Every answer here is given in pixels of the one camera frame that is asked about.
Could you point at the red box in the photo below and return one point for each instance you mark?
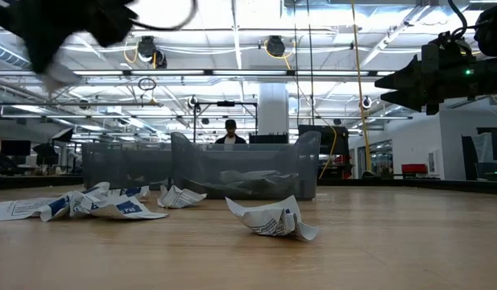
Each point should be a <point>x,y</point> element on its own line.
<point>414,168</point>

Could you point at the black upright panel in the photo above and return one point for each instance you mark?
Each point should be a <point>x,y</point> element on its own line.
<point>469,157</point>

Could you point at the black monitor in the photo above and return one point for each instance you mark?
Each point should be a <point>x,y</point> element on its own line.
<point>15,147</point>

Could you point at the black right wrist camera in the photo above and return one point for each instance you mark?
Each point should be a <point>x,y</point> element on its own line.
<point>491,28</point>

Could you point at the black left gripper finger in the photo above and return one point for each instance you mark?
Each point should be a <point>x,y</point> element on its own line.
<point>50,52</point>
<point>34,56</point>

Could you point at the black cart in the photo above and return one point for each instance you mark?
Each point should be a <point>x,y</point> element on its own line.
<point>342,137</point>

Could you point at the black wall screen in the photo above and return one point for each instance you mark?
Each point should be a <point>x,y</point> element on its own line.
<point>491,141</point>

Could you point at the person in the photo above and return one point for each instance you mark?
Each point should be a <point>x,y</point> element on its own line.
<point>230,135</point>

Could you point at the white plastic bin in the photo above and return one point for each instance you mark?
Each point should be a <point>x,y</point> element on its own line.
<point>248,146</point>

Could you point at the black camera rig frame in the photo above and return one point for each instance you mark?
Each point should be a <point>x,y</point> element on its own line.
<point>226,103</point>

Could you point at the black aluminium table frame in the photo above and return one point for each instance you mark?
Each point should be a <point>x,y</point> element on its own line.
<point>30,182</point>

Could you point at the dark translucent plastic bin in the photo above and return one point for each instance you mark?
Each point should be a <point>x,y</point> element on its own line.
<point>127,161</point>
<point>208,161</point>

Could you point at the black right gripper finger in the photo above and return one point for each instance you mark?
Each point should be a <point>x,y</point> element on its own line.
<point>409,100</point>
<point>409,76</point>

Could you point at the low black box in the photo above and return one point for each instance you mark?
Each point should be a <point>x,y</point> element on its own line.
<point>268,138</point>

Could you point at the white square pillar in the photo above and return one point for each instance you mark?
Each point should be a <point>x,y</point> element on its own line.
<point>273,108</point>

